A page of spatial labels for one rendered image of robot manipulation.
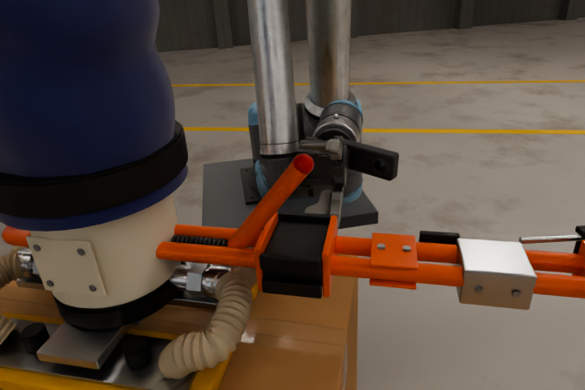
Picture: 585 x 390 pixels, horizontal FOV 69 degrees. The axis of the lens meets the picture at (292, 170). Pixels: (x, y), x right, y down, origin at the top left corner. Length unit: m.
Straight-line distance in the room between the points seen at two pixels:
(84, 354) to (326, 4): 0.83
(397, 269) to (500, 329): 1.60
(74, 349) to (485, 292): 0.46
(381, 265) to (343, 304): 0.19
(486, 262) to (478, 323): 1.57
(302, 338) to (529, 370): 1.43
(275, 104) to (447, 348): 1.33
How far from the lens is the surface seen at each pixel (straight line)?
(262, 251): 0.49
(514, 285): 0.50
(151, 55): 0.49
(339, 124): 0.80
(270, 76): 0.91
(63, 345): 0.60
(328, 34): 1.08
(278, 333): 0.61
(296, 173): 0.45
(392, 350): 1.88
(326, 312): 0.64
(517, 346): 2.02
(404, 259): 0.49
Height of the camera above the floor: 1.38
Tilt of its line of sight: 25 degrees down
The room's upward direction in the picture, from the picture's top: 3 degrees counter-clockwise
